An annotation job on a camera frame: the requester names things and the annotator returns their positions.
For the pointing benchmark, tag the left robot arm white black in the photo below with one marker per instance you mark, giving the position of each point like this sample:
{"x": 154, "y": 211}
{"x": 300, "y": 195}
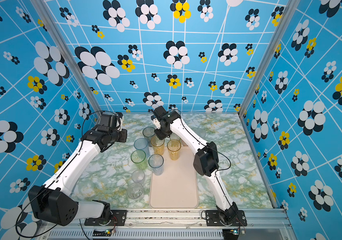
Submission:
{"x": 52, "y": 201}

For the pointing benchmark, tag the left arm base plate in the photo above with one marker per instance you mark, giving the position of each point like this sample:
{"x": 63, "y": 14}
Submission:
{"x": 117, "y": 218}

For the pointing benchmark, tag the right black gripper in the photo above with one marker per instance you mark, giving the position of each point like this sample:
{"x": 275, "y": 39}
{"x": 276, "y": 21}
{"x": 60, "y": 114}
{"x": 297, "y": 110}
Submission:
{"x": 161, "y": 137}

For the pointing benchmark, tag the right green circuit board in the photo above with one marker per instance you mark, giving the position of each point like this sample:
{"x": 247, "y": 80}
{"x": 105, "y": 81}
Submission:
{"x": 231, "y": 233}

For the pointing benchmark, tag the blue clear faceted glass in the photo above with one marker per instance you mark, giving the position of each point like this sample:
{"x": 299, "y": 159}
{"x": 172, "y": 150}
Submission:
{"x": 156, "y": 163}

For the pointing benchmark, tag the left green circuit board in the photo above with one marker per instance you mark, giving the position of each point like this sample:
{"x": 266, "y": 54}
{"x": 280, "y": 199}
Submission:
{"x": 103, "y": 233}

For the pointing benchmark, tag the large clear glass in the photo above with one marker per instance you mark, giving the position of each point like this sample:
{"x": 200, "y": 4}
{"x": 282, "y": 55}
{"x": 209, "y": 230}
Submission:
{"x": 135, "y": 191}

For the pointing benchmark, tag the aluminium front rail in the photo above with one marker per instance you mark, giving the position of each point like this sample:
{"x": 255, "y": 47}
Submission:
{"x": 177, "y": 224}

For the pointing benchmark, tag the green clear glass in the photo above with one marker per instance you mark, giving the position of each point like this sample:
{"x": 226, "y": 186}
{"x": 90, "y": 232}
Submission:
{"x": 139, "y": 158}

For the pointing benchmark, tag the grey smoky tall glass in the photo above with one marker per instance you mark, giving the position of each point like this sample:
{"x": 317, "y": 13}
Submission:
{"x": 148, "y": 133}

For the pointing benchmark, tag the amber tall glass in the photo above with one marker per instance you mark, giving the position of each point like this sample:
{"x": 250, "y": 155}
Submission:
{"x": 158, "y": 145}
{"x": 174, "y": 147}

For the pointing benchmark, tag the small yellow glass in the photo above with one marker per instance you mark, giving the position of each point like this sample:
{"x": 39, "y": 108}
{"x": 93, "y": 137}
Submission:
{"x": 174, "y": 136}

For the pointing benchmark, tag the blue frosted tall glass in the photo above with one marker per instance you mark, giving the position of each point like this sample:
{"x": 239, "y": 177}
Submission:
{"x": 142, "y": 144}

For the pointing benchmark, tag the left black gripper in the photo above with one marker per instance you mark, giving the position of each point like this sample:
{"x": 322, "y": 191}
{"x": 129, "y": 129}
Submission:
{"x": 124, "y": 132}

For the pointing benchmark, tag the small clear glass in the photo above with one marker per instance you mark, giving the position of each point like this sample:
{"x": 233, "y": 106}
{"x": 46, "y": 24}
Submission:
{"x": 139, "y": 176}

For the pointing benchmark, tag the green circuit board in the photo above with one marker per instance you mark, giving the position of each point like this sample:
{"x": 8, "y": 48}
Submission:
{"x": 231, "y": 233}
{"x": 103, "y": 233}

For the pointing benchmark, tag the beige plastic tray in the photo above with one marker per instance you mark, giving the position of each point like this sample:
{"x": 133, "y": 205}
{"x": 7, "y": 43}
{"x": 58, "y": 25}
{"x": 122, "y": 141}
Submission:
{"x": 176, "y": 187}

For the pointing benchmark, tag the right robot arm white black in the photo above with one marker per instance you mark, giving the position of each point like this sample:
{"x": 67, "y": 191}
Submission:
{"x": 205, "y": 159}

